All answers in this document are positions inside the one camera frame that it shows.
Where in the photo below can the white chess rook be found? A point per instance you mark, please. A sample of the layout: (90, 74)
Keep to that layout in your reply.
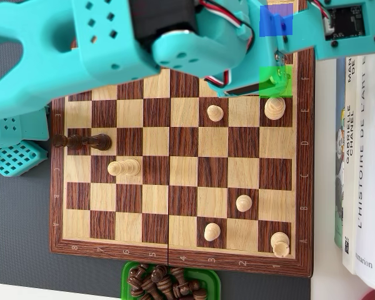
(280, 243)

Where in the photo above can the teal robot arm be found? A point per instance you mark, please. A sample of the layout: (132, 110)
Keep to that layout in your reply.
(50, 47)

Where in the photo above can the white chess pawn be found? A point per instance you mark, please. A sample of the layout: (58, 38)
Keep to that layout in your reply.
(243, 203)
(212, 232)
(215, 113)

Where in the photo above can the dark brown chess king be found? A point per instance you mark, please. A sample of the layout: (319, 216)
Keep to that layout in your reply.
(90, 142)

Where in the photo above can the wooden chess board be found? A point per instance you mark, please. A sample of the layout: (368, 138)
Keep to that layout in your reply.
(187, 175)

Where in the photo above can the green plastic tray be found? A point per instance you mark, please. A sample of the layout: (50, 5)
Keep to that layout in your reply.
(212, 281)

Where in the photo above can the white chess queen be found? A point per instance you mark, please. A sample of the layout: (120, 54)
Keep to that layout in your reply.
(125, 167)

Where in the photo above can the clear container red contents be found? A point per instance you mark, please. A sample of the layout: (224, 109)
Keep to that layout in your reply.
(372, 295)

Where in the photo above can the dark grey rubber mat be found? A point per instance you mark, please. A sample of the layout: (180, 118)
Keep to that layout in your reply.
(18, 218)

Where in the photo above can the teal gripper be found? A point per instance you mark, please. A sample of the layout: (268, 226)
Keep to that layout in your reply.
(242, 90)

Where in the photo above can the white art history book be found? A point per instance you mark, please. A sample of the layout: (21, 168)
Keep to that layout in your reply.
(370, 187)

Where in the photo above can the dark brown chess piece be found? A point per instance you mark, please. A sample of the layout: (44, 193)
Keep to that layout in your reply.
(145, 289)
(136, 275)
(158, 273)
(197, 290)
(178, 278)

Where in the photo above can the white Gabrielle Chanel book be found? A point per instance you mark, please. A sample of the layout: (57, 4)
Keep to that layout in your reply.
(350, 218)

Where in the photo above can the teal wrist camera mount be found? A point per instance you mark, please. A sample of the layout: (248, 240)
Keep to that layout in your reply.
(347, 47)

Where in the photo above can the blue Dodo book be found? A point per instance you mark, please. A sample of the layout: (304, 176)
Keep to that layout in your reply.
(340, 150)

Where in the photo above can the teal robot arm base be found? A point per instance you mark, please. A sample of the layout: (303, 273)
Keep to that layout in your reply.
(18, 156)

